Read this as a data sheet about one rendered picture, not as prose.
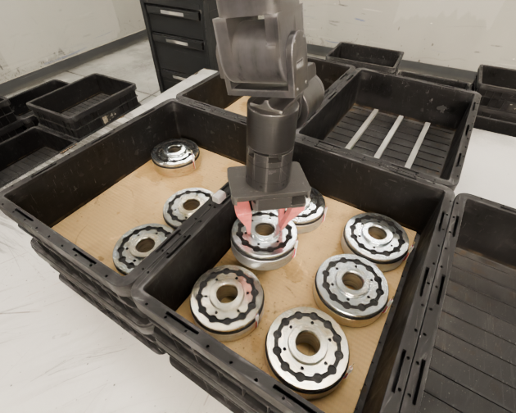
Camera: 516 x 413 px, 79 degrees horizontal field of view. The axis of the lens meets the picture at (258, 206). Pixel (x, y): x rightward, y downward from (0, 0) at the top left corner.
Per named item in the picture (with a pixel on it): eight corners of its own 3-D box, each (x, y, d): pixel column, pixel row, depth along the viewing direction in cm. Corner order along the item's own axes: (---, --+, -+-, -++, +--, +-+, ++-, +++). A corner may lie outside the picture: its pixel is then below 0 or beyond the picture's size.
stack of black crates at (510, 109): (516, 150, 192) (567, 77, 161) (518, 178, 174) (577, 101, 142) (445, 133, 206) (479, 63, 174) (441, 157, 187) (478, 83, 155)
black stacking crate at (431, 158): (427, 237, 57) (454, 190, 49) (285, 181, 68) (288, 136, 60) (458, 137, 81) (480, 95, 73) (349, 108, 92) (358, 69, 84)
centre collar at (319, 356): (316, 374, 36) (317, 373, 36) (279, 350, 38) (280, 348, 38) (333, 339, 39) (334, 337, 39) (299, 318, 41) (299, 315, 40)
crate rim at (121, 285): (129, 302, 38) (122, 292, 36) (-3, 208, 49) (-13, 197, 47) (287, 144, 62) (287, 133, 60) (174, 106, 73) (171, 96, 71)
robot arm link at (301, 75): (211, 39, 31) (291, 34, 27) (264, 15, 38) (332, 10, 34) (233, 147, 38) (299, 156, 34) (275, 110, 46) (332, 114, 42)
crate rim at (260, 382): (374, 477, 26) (382, 474, 25) (129, 302, 38) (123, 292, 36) (450, 200, 50) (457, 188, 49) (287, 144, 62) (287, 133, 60)
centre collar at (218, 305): (227, 319, 41) (227, 316, 40) (201, 297, 43) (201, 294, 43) (251, 292, 44) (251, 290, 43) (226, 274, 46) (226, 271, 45)
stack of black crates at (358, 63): (383, 119, 220) (405, 51, 188) (373, 140, 201) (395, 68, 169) (329, 106, 233) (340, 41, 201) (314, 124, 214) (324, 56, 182)
